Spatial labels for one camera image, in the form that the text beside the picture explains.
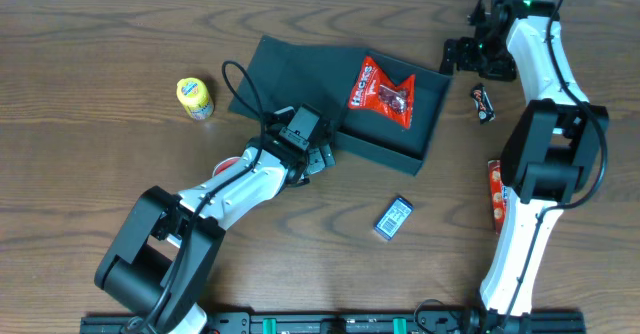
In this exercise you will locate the black mounting rail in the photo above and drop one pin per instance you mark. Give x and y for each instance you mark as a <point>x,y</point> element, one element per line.
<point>425,321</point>

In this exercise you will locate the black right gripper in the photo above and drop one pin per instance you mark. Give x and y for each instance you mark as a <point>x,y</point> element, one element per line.
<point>460,55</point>

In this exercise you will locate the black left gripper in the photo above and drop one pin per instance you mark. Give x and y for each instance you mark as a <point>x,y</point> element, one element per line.
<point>320,159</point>

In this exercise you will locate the black Mars candy bar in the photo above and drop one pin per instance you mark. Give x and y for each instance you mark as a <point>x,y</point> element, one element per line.
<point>483,104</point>

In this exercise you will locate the blue barcode small box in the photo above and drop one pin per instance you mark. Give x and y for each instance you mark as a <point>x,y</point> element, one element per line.
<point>393,218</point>

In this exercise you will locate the red Pringles can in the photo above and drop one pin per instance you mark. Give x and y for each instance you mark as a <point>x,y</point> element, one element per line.
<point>224,165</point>

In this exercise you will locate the red Hacks candy bag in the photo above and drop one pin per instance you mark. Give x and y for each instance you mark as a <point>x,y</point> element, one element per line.
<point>374,91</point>

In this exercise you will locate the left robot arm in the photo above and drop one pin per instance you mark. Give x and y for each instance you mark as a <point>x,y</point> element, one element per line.
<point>160,259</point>

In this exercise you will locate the red Hello Panda box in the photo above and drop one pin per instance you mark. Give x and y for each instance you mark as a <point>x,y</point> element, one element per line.
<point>498,194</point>

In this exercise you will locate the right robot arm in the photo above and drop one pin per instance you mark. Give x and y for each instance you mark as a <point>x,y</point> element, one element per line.
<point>546,160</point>

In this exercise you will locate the dark green gift box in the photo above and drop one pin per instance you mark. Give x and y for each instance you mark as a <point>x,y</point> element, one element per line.
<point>323,76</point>

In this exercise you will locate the yellow candy bottle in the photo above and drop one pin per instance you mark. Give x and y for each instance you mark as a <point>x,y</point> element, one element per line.
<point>194,96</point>

